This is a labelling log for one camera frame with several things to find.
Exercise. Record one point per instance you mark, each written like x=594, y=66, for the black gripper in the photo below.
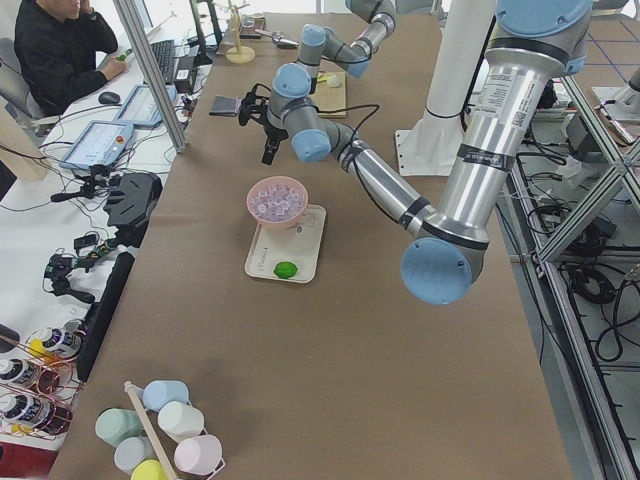
x=273, y=131

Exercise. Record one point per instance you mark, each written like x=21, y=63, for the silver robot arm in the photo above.
x=531, y=43
x=319, y=43

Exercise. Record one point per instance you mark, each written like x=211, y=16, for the pink bowl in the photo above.
x=270, y=180

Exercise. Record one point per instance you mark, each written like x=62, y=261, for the pile of clear ice cubes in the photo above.
x=277, y=202

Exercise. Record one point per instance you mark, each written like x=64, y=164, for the metal ice scoop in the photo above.
x=279, y=39

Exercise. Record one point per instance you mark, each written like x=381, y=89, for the grey folded cloth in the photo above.
x=225, y=106

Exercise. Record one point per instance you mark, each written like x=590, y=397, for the bamboo cutting board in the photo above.
x=331, y=102

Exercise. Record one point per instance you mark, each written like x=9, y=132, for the white lemon half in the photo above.
x=333, y=81

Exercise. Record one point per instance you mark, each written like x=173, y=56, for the wooden mug tree stand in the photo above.
x=238, y=54

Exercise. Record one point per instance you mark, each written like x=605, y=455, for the cream rectangular tray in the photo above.
x=298, y=245

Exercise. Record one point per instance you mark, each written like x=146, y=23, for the green lime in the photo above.
x=285, y=270

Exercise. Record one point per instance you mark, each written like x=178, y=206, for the upper teach pendant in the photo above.
x=139, y=109

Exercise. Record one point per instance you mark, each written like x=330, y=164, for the teach pendant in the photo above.
x=100, y=144
x=139, y=109

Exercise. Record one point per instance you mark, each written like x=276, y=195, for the black computer keyboard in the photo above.
x=164, y=54

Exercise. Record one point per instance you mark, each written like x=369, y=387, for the lower teach pendant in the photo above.
x=100, y=144

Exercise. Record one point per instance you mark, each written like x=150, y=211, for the black computer mouse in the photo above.
x=109, y=98

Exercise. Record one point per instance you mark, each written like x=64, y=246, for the black soundbar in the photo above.
x=101, y=314

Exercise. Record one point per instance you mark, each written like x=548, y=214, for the person in black sweater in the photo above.
x=56, y=43

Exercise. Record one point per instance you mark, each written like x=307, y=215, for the light blue cup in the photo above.
x=158, y=393

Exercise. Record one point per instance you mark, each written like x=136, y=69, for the white cup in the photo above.
x=180, y=421

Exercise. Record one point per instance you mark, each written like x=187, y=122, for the pink cup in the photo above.
x=199, y=455

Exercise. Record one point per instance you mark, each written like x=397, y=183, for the mint green cup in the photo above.
x=115, y=425

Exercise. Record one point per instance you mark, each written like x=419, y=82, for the grey cup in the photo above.
x=131, y=452

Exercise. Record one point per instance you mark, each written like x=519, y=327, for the bottle rack with bottles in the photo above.
x=39, y=382

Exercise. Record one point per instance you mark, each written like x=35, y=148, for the yellow cup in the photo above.
x=150, y=469

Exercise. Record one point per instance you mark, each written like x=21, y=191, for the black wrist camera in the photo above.
x=254, y=105

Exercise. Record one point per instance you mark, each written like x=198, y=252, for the aluminium frame post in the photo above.
x=134, y=29

